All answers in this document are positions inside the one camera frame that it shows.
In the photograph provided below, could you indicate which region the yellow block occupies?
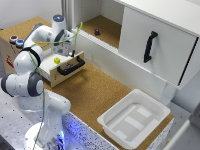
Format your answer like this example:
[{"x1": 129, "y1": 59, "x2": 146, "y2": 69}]
[{"x1": 53, "y1": 57, "x2": 61, "y2": 65}]

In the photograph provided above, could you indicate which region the wooden drawer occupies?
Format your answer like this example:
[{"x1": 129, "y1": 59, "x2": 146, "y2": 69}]
[{"x1": 38, "y1": 50, "x2": 87, "y2": 89}]

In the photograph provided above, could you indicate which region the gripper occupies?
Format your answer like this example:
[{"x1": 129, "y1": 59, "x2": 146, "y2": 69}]
[{"x1": 51, "y1": 33, "x2": 77, "y2": 57}]

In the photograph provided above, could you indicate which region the white sliding door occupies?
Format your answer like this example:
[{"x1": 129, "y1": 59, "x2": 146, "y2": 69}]
[{"x1": 117, "y1": 5, "x2": 200, "y2": 87}]

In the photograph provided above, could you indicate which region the red button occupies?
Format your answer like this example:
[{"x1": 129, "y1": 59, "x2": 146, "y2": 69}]
[{"x1": 9, "y1": 35, "x2": 19, "y2": 45}]

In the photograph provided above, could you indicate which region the black door handle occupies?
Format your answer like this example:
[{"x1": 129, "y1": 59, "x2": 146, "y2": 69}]
[{"x1": 142, "y1": 30, "x2": 159, "y2": 64}]

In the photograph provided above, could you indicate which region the wooden drawer box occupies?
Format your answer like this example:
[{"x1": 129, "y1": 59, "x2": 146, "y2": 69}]
[{"x1": 0, "y1": 16, "x2": 56, "y2": 73}]

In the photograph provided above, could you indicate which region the white plastic box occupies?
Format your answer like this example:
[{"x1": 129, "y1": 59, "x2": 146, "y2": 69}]
[{"x1": 96, "y1": 88, "x2": 172, "y2": 150}]

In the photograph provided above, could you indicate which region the blue button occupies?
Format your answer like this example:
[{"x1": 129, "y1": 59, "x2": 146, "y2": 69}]
[{"x1": 15, "y1": 38, "x2": 25, "y2": 48}]

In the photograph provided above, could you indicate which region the black drawer handle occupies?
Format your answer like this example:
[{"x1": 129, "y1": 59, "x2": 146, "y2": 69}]
[{"x1": 56, "y1": 55, "x2": 86, "y2": 77}]

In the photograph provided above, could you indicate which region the white cabinet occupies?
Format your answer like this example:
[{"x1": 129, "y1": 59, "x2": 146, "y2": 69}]
[{"x1": 61, "y1": 0, "x2": 200, "y2": 108}]

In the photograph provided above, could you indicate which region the green cable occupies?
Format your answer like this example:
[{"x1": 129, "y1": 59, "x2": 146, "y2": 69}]
[{"x1": 22, "y1": 21, "x2": 84, "y2": 150}]

